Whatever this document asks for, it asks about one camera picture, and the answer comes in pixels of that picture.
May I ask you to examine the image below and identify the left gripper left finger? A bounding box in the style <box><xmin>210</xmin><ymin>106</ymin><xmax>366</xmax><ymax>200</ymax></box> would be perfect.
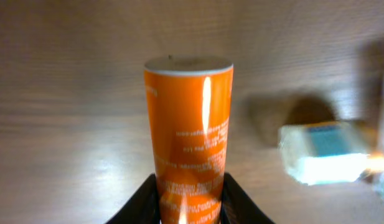
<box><xmin>106</xmin><ymin>174</ymin><xmax>161</xmax><ymax>224</ymax></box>

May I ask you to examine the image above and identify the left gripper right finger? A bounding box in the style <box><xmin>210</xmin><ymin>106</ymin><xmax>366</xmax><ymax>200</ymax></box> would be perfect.
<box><xmin>220</xmin><ymin>172</ymin><xmax>274</xmax><ymax>224</ymax></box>

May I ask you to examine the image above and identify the orange tablet tube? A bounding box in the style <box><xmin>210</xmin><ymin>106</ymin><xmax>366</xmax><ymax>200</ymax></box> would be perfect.
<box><xmin>144</xmin><ymin>55</ymin><xmax>233</xmax><ymax>223</ymax></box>

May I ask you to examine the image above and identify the small blue-labelled gold-cap bottle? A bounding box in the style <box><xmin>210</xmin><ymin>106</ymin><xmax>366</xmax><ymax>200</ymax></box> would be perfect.
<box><xmin>278</xmin><ymin>121</ymin><xmax>384</xmax><ymax>185</ymax></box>

